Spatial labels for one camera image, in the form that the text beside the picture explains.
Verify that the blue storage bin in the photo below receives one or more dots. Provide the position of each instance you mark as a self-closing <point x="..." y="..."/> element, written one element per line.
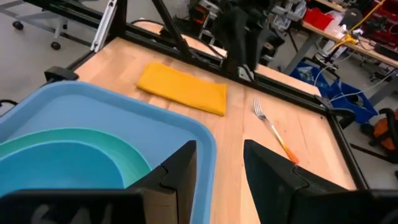
<point x="354" y="102"/>
<point x="311" y="76"/>

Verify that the grey office chair base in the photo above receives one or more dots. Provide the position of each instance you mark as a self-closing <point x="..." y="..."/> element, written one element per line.
<point x="56" y="45"/>

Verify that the blue bowl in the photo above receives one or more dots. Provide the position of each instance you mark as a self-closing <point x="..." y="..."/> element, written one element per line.
<point x="62" y="168"/>

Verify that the silver angle bracket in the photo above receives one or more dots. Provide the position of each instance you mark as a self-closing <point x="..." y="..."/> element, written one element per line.
<point x="103" y="25"/>

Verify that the wooden workbench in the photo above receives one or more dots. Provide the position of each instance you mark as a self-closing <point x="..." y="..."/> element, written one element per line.
<point x="373" y="53"/>

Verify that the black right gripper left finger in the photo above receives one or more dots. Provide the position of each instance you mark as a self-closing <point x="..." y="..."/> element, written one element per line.
<point x="174" y="186"/>

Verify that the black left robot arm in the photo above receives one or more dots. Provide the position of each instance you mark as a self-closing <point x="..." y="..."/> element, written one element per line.
<point x="239" y="34"/>

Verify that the orange and black bag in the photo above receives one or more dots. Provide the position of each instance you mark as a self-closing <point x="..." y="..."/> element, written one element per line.
<point x="384" y="130"/>

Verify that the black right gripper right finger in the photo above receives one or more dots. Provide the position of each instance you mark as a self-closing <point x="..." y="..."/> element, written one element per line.
<point x="270" y="186"/>

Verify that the black clamp bracket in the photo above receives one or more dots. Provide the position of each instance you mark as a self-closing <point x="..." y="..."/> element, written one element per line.
<point x="60" y="74"/>

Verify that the black aluminium table frame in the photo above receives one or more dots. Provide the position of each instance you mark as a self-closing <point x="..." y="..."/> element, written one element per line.
<point x="172" y="29"/>

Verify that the yellow cloth napkin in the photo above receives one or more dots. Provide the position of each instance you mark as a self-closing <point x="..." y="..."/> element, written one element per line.
<point x="183" y="87"/>

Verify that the light blue plastic tray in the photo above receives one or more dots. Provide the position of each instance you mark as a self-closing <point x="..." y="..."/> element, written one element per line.
<point x="109" y="115"/>

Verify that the teal plate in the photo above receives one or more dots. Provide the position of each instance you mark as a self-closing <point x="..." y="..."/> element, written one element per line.
<point x="136" y="161"/>

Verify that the red storage bin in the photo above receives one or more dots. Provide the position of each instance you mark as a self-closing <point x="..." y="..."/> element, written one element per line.
<point x="317" y="18"/>

